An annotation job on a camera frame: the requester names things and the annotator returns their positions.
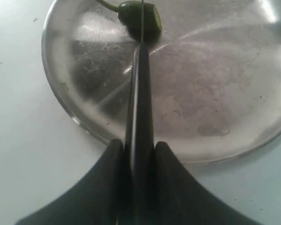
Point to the green chili pepper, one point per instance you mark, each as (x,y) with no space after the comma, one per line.
(135,21)

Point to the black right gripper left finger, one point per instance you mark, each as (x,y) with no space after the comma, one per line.
(91,201)

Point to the black handled knife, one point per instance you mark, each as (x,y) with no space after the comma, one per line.
(139,141)

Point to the round steel plate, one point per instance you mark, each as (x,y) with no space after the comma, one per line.
(215,73)

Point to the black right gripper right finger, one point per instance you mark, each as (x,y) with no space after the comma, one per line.
(181,200)

